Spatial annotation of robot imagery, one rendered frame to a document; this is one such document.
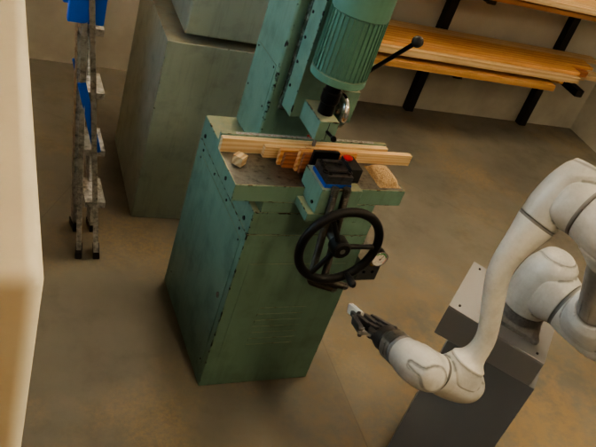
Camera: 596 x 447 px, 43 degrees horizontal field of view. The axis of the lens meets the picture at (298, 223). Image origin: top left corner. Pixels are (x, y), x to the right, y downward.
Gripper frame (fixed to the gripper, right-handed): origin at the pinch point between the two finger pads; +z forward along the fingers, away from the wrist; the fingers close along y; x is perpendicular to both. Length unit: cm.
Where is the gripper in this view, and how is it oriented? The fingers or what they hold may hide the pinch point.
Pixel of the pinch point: (355, 312)
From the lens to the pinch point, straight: 224.3
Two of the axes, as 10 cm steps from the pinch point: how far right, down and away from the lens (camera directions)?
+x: -1.5, 9.5, 2.7
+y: -9.0, -0.2, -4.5
